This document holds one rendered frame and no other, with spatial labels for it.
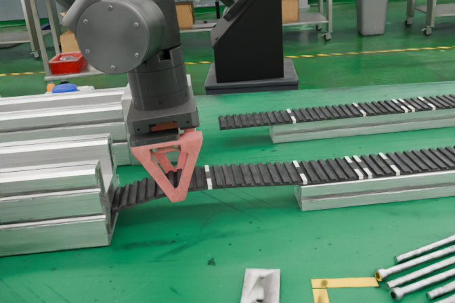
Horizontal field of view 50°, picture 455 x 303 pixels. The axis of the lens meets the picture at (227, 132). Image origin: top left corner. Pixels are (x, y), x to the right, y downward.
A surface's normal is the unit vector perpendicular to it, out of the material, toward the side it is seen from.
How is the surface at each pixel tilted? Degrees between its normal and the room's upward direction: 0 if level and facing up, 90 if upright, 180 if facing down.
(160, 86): 88
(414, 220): 0
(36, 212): 90
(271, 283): 0
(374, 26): 94
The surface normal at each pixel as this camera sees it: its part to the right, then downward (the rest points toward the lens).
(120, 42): -0.12, 0.36
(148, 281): -0.07, -0.93
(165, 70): 0.41, 0.26
